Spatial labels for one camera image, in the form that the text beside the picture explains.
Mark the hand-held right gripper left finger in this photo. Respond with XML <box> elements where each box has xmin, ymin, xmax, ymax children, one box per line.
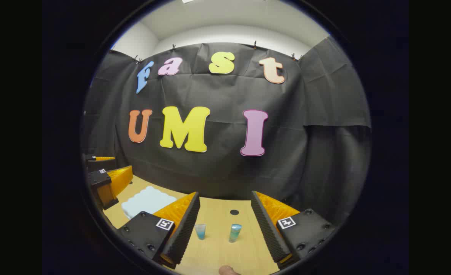
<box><xmin>116</xmin><ymin>191</ymin><xmax>201</xmax><ymax>270</ymax></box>

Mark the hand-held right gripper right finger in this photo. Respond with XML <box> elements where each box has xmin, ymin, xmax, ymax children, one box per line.
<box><xmin>251</xmin><ymin>190</ymin><xmax>337</xmax><ymax>270</ymax></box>

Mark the teal skincare bottle blue cap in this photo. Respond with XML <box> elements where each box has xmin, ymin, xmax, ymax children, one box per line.
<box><xmin>228</xmin><ymin>224</ymin><xmax>243</xmax><ymax>243</ymax></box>

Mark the light blue suitcase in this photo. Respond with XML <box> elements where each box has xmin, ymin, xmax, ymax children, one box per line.
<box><xmin>121</xmin><ymin>186</ymin><xmax>177</xmax><ymax>219</ymax></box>

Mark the black backdrop cloth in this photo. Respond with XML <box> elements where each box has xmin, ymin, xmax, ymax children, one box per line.
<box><xmin>82</xmin><ymin>36</ymin><xmax>372</xmax><ymax>226</ymax></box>

